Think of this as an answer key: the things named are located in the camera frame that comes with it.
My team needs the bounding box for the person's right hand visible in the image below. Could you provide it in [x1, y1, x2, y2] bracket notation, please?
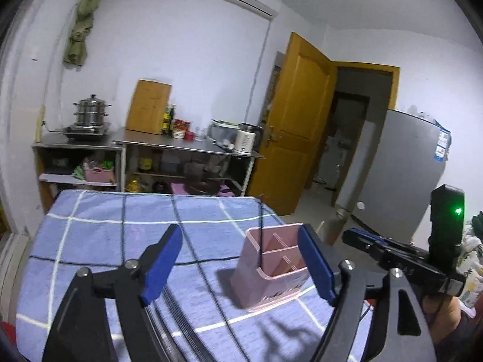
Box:
[422, 294, 463, 345]

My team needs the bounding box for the floral cloth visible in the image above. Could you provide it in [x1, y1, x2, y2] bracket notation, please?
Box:
[455, 211, 483, 310]

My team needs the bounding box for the blue plaid blanket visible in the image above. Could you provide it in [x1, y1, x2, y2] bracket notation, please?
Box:
[15, 189, 374, 362]

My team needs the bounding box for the blue white sticker label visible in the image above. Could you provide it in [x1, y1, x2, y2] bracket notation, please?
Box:
[433, 128, 451, 161]

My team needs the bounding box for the white wall pipe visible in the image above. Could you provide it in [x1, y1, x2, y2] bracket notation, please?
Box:
[245, 17, 273, 121]

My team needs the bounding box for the white electric kettle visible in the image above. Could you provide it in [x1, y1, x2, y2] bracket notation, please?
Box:
[234, 122, 265, 155]

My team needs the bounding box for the green hanging cloth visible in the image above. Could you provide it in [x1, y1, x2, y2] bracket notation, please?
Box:
[62, 0, 114, 66]

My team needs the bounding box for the induction cooktop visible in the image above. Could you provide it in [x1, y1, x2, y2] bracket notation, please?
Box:
[62, 122, 113, 140]

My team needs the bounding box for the black chopstick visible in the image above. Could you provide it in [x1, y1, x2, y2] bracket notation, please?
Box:
[256, 193, 265, 270]

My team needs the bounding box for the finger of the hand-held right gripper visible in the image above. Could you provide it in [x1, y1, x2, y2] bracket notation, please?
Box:
[341, 230, 383, 262]
[351, 227, 401, 247]

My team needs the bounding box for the pile of black chopsticks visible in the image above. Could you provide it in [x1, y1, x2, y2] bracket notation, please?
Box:
[149, 283, 216, 362]

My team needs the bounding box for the yellow door frame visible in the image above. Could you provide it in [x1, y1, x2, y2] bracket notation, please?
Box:
[332, 60, 401, 208]

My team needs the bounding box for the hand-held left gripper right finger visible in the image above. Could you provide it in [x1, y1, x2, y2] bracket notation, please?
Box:
[297, 224, 438, 362]

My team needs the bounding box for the wooden rolling pin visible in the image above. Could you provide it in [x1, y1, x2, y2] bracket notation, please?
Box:
[36, 106, 46, 142]

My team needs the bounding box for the wooden cutting board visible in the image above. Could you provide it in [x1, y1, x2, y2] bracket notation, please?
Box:
[125, 79, 173, 135]

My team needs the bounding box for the steel steamer pot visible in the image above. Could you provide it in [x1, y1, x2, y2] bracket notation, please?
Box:
[73, 94, 113, 127]

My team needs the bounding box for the steel kitchen table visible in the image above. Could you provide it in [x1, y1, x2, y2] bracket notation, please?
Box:
[112, 126, 266, 197]

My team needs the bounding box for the wooden cabinet with steel top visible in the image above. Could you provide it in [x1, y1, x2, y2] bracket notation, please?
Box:
[31, 132, 127, 212]

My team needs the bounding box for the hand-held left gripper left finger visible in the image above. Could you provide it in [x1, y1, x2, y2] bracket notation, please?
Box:
[41, 224, 184, 362]

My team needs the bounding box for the clear food container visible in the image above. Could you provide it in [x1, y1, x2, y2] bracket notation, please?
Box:
[209, 119, 242, 144]

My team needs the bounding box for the grey refrigerator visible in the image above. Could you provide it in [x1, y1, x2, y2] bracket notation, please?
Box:
[334, 109, 451, 249]

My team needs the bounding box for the pink plastic utensil holder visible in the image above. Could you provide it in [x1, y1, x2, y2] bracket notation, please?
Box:
[229, 224, 315, 313]

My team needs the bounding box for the pink basket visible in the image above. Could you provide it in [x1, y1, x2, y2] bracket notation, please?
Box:
[84, 166, 116, 185]

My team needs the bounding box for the yellow wooden door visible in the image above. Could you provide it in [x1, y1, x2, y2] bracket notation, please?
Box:
[247, 32, 337, 215]

